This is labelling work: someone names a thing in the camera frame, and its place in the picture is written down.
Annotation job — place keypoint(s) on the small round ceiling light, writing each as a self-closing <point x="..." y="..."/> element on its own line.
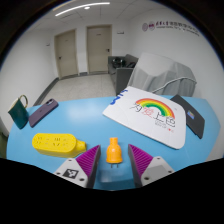
<point x="87" y="7"/>

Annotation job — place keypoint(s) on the black bag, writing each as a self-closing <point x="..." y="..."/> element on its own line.
<point x="119" y="62"/>

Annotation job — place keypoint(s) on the black flat notebook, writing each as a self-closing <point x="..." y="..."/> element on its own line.
<point x="193" y="118"/>

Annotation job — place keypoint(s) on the orange charger plug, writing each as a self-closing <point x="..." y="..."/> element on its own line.
<point x="114" y="153"/>

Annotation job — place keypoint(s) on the purple smartphone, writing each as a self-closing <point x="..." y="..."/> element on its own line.
<point x="42" y="112"/>

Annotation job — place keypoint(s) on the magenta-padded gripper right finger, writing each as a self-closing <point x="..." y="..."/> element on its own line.
<point x="156" y="170"/>

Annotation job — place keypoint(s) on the beige door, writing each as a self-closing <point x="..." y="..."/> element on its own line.
<point x="66" y="53"/>
<point x="99" y="49"/>

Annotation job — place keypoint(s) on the long ceiling light strip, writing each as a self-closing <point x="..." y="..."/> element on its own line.
<point x="81" y="7"/>

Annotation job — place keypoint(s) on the wall sign lettering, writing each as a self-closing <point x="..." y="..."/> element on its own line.
<point x="170" y="27"/>

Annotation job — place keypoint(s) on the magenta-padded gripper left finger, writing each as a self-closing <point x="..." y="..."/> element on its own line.
<point x="71" y="173"/>

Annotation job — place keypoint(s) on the grey sofa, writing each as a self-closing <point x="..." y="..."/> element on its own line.
<point x="121" y="80"/>

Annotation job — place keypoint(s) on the dark green mug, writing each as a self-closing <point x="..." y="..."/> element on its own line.
<point x="18" y="115"/>

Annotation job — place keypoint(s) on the grey cloth-covered furniture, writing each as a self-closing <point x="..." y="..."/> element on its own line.
<point x="160" y="75"/>

